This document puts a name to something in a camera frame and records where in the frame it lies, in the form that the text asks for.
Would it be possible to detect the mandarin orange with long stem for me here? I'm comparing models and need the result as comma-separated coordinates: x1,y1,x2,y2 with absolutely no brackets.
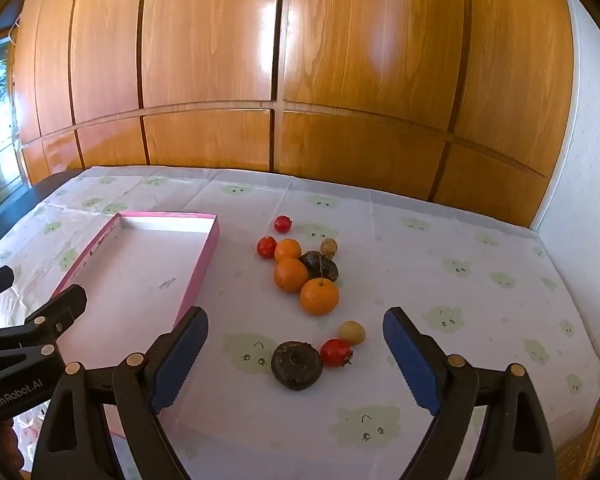
299,254,341,317

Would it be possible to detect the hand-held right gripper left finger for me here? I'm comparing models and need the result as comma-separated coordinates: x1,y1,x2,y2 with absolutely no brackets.
31,306,210,480

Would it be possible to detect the dark round fruit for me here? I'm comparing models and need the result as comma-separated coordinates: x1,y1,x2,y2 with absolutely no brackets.
270,341,324,392

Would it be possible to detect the wooden wardrobe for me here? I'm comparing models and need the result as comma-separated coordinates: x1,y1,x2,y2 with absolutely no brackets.
10,0,576,228

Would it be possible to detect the red fruit with calyx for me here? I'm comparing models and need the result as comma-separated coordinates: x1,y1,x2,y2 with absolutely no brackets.
320,339,355,368

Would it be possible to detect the pink cardboard tray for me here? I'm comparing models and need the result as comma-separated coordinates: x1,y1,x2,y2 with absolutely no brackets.
45,211,221,480

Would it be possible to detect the white tablecloth with green print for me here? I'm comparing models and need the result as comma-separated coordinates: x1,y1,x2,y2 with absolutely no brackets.
0,165,600,480

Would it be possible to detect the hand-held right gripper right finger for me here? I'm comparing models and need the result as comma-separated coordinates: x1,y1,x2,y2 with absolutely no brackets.
382,306,561,480

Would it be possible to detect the dark wrinkled lumpy fruit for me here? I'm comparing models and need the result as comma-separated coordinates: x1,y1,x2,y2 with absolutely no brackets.
300,250,340,283

